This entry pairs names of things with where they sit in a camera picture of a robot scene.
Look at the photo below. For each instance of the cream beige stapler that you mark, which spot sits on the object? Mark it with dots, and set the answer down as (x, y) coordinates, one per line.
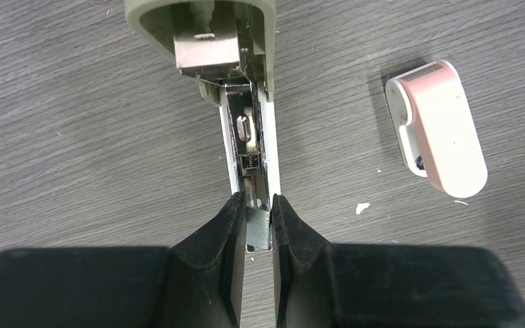
(228, 49)

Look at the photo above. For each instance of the small silver staple strip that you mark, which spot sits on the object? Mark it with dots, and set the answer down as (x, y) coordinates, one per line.
(258, 237)

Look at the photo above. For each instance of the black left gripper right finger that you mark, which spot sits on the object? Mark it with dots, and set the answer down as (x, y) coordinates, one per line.
(318, 283)

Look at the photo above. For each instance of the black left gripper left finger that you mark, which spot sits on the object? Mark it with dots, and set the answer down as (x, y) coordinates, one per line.
(196, 283)

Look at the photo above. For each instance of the pink white stapler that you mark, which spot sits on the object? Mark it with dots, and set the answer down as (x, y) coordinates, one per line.
(435, 129)

